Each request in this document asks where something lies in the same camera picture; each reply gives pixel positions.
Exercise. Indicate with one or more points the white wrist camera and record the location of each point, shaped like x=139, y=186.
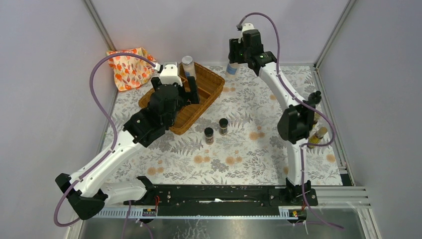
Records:
x=169, y=74
x=246, y=27

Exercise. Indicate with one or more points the dark spice jar right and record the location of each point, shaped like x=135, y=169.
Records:
x=223, y=125

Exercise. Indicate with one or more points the yellow label sauce bottle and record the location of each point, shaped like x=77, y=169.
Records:
x=317, y=136

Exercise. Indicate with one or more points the dark spice jar left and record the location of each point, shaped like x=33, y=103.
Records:
x=209, y=138

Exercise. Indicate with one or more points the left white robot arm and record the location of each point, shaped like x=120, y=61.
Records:
x=87, y=190

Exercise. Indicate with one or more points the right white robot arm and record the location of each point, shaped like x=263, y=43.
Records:
x=297, y=120

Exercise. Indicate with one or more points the blue label pellet jar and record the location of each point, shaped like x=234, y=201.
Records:
x=189, y=66
x=232, y=70

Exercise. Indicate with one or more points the aluminium frame rail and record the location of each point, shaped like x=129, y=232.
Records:
x=99, y=24

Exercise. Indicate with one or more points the orange floral cloth bag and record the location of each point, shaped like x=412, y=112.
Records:
x=129, y=72

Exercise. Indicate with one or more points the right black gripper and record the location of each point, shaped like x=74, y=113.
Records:
x=234, y=45

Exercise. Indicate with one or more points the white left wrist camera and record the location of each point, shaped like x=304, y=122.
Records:
x=169, y=74

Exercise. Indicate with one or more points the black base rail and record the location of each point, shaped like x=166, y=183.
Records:
x=223, y=200

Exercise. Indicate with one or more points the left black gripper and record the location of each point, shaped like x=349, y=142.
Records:
x=188, y=97

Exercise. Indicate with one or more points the dark spice jar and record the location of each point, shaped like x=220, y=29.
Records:
x=209, y=138
x=223, y=125

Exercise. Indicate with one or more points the floral patterned table mat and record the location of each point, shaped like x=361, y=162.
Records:
x=251, y=153

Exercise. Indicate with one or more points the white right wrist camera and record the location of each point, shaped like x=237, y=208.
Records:
x=246, y=27

